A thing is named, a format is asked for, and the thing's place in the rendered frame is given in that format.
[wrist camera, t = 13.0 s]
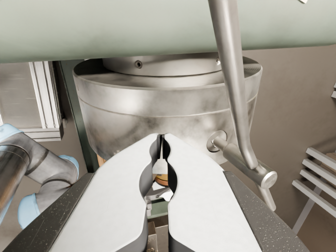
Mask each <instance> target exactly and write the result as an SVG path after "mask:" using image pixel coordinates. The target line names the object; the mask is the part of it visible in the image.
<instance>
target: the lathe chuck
mask: <svg viewBox="0 0 336 252"><path fill-rule="evenodd" d="M77 96H78V95H77ZM257 96H258V92H257V94H256V95H255V96H254V97H253V98H252V99H250V100H249V101H247V102H246V105H247V116H248V127H249V133H250V130H251V125H252V120H253V115H254V110H255V106H256V101H257ZM78 100H79V104H80V108H81V113H82V117H83V121H84V126H85V130H86V134H87V138H88V142H89V144H90V146H91V148H92V149H93V150H94V152H95V153H96V154H97V155H99V156H100V157H101V158H103V159H104V160H106V161H108V160H109V159H110V158H112V157H113V156H114V155H116V154H117V153H118V152H119V151H122V150H124V149H126V148H127V147H129V146H131V145H133V144H134V143H136V142H138V141H140V140H141V139H143V138H145V137H147V136H148V135H150V134H154V133H158V134H160V135H162V134H166V133H170V134H172V135H174V136H176V137H177V138H179V139H181V140H182V141H184V142H186V143H188V144H189V145H191V146H193V147H194V148H196V149H198V150H200V151H201V152H203V153H204V154H206V155H207V156H209V157H210V158H211V159H213V160H214V161H215V162H216V163H217V164H218V165H220V164H222V163H225V162H227V161H228V160H227V159H225V158H224V157H223V152H222V151H220V150H216V151H209V150H208V149H207V141H208V139H209V138H210V136H211V135H212V134H214V133H215V132H217V131H224V132H225V133H226V142H228V143H229V144H231V143H234V144H236V145H237V142H236V137H235V132H234V127H233V122H232V117H231V112H230V109H225V110H221V111H216V112H211V113H204V114H197V115H186V116H142V115H131V114H124V113H118V112H113V111H108V110H104V109H101V108H98V107H95V106H93V105H90V104H88V103H87V102H85V101H83V100H82V99H81V98H80V97H79V96H78ZM152 173H153V174H168V163H167V162H166V160H165V159H163V147H162V144H161V154H160V159H158V160H157V162H156V163H155V164H154V166H153V168H152Z"/></svg>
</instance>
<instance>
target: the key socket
mask: <svg viewBox="0 0 336 252"><path fill-rule="evenodd" d="M218 135H219V136H220V137H221V138H222V139H224V140H225V141H226V138H227V135H226V133H225V132H224V131H223V130H219V131H217V132H215V133H213V134H212V135H211V136H210V137H209V139H208V141H207V144H206V147H207V149H208V150H209V151H211V152H214V151H217V150H219V149H218V148H217V147H214V146H213V144H212V142H211V141H212V140H214V139H215V138H216V137H217V136H218Z"/></svg>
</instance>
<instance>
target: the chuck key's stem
mask: <svg viewBox="0 0 336 252"><path fill-rule="evenodd" d="M211 143H212V144H213V146H214V147H217V148H218V149H219V150H220V151H222V152H223V153H222V154H223V157H224V158H225V159H227V160H228V161H229V162H230V163H231V164H233V165H234V166H235V167H236V168H238V169H239V170H240V171H241V172H242V173H244V174H245V175H246V176H247V177H249V178H250V179H251V180H252V181H253V182H255V183H256V184H257V185H258V186H260V187H261V188H262V189H268V188H270V187H271V186H273V185H274V183H275V182H276V180H277V177H278V176H277V172H276V171H274V170H273V169H271V168H270V167H268V166H267V165H266V164H264V163H263V162H261V161H260V160H258V159H257V162H258V166H257V167H256V168H254V169H248V168H247V165H246V163H245V161H244V159H243V157H242V155H241V153H240V151H239V148H238V146H237V145H236V144H235V143H228V142H227V141H225V140H224V139H222V138H221V137H220V135H218V136H217V137H216V138H215V139H213V140H212V141H211Z"/></svg>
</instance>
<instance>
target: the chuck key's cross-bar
mask: <svg viewBox="0 0 336 252"><path fill-rule="evenodd" d="M208 5H209V10H210V15H211V20H212V25H213V30H214V35H215V40H216V45H217V50H218V55H219V60H220V65H221V70H222V74H223V79H224V84H225V89H226V94H227V99H228V104H229V109H230V114H231V119H232V124H233V129H234V134H235V139H236V143H237V147H238V149H239V151H240V153H241V156H242V158H243V160H244V162H245V164H246V166H247V168H248V169H250V170H253V169H255V168H256V167H257V166H258V165H259V163H258V161H257V158H256V156H255V154H254V151H253V149H252V146H251V143H250V133H249V122H248V111H247V100H246V89H245V77H244V66H243V55H242V44H241V33H240V22H239V11H238V0H208ZM255 185H256V187H257V189H258V191H259V193H260V195H261V198H262V200H263V202H264V203H265V204H266V205H267V206H268V207H269V208H270V209H272V210H273V211H275V210H276V205H275V203H274V200H273V198H272V195H271V193H270V190H269V189H268V188H267V189H262V188H261V187H260V186H258V185H257V184H256V183H255Z"/></svg>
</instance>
